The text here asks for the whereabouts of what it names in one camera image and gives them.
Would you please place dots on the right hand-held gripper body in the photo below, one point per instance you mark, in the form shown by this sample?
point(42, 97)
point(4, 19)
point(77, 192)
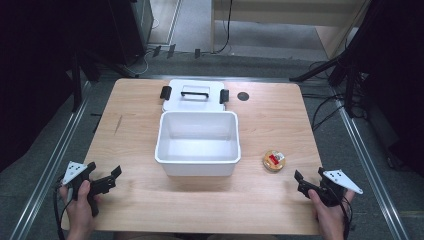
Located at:
point(343, 180)

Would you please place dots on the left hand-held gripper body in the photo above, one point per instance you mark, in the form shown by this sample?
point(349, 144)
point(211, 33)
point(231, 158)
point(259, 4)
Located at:
point(100, 186)

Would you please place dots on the person's left hand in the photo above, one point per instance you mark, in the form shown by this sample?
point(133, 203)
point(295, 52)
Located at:
point(80, 213)

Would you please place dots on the person's right hand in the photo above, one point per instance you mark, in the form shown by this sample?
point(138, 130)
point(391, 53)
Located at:
point(330, 220)

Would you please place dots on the round yellow red-label packet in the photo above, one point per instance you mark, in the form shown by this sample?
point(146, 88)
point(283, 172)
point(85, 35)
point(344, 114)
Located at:
point(274, 160)

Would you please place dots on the white plastic storage box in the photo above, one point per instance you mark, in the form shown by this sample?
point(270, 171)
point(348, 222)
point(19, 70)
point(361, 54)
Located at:
point(198, 143)

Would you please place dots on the black metal stand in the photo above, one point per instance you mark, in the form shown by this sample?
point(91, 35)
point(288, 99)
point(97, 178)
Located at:
point(77, 83)

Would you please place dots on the black round table grommet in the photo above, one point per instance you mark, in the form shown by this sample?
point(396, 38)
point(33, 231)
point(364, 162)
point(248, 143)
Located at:
point(243, 96)

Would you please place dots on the dark curtain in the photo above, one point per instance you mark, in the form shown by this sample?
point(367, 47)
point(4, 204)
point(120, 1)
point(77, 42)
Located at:
point(33, 83)
point(400, 83)

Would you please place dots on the black tripod stand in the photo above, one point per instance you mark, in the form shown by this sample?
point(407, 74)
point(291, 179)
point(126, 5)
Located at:
point(333, 63)

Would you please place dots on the black cabinet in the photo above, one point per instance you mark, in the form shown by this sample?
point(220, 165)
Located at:
point(131, 30)

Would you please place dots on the light wooden furniture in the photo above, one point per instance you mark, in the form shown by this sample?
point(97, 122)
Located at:
point(283, 16)

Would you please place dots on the metal floor rail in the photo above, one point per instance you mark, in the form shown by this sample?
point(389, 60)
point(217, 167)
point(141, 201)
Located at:
point(50, 166)
point(370, 160)

